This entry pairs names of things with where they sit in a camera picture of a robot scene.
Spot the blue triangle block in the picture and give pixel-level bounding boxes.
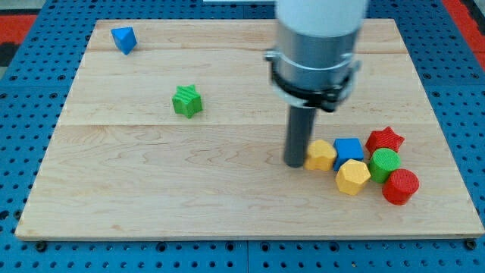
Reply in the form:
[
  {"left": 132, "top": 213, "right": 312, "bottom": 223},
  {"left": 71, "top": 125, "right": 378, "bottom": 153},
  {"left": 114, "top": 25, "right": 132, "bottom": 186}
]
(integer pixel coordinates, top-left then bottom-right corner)
[{"left": 111, "top": 27, "right": 137, "bottom": 55}]

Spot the yellow hexagon block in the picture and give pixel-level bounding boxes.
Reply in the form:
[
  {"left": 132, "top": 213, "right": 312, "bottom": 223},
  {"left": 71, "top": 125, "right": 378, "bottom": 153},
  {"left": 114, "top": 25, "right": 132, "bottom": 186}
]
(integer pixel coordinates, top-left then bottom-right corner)
[{"left": 336, "top": 159, "right": 371, "bottom": 196}]

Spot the wooden board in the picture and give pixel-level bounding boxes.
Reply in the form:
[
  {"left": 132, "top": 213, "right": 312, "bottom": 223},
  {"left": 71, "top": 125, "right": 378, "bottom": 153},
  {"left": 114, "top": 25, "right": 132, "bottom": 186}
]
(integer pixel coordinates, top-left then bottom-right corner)
[{"left": 15, "top": 19, "right": 484, "bottom": 241}]

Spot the blue cube block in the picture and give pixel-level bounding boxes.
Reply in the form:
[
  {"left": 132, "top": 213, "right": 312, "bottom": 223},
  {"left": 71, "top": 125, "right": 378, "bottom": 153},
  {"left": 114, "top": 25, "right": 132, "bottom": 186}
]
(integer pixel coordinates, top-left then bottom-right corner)
[{"left": 333, "top": 138, "right": 364, "bottom": 171}]

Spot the yellow heart block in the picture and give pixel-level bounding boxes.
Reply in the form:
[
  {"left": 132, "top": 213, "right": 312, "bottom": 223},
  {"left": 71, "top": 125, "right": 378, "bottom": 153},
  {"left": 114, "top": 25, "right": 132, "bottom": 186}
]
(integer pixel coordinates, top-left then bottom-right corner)
[{"left": 304, "top": 140, "right": 337, "bottom": 171}]

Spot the red star block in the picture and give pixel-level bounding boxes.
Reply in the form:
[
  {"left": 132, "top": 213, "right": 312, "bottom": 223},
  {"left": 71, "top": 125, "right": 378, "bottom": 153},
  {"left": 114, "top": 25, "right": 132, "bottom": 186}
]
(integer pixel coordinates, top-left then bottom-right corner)
[{"left": 365, "top": 127, "right": 405, "bottom": 155}]

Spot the green cylinder block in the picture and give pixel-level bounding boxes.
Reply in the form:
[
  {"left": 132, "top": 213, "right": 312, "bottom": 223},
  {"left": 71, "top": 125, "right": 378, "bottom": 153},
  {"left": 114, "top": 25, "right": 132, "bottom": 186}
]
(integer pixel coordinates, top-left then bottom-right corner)
[{"left": 368, "top": 148, "right": 401, "bottom": 184}]

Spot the red cylinder block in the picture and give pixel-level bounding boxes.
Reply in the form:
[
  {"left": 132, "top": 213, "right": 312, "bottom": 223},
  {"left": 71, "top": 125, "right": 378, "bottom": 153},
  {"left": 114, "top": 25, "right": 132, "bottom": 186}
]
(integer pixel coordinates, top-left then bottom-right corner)
[{"left": 382, "top": 168, "right": 420, "bottom": 206}]

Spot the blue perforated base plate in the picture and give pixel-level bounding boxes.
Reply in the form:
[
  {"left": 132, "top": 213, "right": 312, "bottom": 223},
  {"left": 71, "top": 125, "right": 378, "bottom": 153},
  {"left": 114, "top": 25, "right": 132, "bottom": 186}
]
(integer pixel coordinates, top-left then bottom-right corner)
[{"left": 1, "top": 0, "right": 484, "bottom": 272}]

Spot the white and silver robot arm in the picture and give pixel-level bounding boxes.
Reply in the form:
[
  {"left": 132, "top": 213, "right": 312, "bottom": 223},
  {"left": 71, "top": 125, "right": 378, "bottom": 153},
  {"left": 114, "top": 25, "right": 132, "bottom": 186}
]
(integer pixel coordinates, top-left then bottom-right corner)
[{"left": 264, "top": 0, "right": 369, "bottom": 168}]

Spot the green star block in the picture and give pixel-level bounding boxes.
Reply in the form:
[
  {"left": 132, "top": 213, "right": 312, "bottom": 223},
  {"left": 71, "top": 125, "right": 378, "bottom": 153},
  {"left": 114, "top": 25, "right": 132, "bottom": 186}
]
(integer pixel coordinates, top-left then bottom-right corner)
[{"left": 172, "top": 84, "right": 203, "bottom": 119}]

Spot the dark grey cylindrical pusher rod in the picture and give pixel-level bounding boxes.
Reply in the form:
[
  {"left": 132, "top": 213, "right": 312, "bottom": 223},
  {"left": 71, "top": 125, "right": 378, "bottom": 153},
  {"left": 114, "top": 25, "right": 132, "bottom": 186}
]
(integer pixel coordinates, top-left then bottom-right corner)
[{"left": 283, "top": 106, "right": 316, "bottom": 168}]

